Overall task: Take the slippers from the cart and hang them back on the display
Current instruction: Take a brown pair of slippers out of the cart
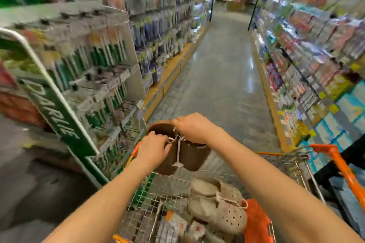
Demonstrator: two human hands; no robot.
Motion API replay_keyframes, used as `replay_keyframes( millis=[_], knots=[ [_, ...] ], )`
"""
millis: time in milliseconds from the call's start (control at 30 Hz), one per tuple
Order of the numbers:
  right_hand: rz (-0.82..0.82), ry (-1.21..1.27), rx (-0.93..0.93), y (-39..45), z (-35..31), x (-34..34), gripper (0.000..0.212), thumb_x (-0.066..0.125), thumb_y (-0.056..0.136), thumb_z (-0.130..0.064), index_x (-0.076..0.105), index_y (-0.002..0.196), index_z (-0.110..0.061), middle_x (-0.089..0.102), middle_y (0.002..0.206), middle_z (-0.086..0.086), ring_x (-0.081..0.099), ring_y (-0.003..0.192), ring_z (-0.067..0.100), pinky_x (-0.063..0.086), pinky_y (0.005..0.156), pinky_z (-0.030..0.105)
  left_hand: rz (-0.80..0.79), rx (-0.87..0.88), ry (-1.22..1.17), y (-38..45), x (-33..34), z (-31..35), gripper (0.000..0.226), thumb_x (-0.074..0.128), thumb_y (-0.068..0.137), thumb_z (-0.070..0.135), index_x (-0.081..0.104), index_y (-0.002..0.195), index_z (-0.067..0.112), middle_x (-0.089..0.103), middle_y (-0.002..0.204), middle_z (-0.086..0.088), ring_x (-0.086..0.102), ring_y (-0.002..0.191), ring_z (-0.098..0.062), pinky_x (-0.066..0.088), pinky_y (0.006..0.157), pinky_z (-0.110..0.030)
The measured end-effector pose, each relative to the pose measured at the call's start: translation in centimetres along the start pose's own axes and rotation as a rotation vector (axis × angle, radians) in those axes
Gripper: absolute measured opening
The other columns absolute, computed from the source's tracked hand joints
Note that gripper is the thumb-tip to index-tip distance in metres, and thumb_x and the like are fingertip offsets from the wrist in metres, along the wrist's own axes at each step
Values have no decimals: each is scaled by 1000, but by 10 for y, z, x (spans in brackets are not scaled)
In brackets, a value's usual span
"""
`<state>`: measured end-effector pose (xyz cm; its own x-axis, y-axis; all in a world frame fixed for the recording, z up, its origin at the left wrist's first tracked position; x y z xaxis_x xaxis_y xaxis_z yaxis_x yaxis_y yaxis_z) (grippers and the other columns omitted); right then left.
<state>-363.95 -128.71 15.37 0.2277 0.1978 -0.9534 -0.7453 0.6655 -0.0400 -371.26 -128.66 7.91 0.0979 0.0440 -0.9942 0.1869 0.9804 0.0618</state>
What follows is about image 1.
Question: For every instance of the person's right forearm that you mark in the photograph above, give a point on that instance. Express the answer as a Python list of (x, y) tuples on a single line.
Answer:
[(285, 194)]

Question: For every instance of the orange metal shopping cart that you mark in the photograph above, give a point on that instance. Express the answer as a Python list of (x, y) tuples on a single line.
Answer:
[(342, 166)]

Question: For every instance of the beige perforated clog pair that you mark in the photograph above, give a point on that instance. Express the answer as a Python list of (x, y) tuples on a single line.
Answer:
[(222, 214)]

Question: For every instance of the person's left forearm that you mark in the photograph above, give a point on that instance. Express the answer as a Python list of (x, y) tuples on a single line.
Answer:
[(102, 208)]

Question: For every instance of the hanging green toothbrush packs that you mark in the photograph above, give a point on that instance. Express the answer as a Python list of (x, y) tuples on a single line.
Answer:
[(99, 55)]

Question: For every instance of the red side poster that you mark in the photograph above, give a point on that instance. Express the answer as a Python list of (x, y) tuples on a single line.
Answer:
[(5, 76)]

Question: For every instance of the rows of colourful small packets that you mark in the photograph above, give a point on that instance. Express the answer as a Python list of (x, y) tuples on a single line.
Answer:
[(308, 46)]

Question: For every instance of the long shelf with yellow base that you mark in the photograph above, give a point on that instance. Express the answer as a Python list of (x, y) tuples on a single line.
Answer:
[(168, 74)]

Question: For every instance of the brown slippers pair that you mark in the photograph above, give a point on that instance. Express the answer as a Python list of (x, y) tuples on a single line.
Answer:
[(194, 157)]

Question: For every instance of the person's right hand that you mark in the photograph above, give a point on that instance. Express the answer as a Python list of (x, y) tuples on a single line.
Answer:
[(196, 129)]

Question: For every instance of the rows of blue toothbrush packets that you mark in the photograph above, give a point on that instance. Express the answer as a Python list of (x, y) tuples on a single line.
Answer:
[(159, 15)]

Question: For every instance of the white green toothbrush stand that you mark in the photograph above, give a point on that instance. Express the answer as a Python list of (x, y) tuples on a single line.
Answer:
[(62, 126)]

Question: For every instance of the person's left hand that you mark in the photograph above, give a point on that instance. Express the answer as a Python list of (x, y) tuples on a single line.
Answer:
[(154, 151)]

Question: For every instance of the stack of orange boxes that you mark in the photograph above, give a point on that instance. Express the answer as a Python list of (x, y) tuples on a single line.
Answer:
[(20, 109)]

